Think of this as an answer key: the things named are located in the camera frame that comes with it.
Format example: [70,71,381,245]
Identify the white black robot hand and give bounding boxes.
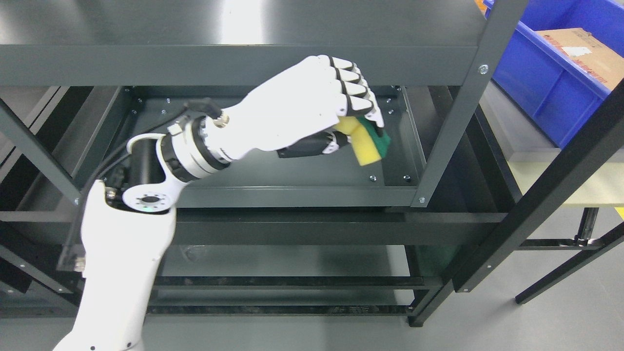
[204,55,384,161]

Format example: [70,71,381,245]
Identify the green yellow sponge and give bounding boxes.
[334,116,391,167]

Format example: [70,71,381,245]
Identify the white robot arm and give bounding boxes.
[54,98,231,351]

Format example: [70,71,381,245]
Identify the dark metal shelf rack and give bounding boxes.
[1,0,528,318]

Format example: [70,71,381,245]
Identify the blue plastic bin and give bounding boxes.
[493,0,623,148]

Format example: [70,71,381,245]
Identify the black rack beside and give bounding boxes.
[452,83,624,293]

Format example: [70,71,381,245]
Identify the cardboard box in bin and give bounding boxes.
[537,27,624,91]

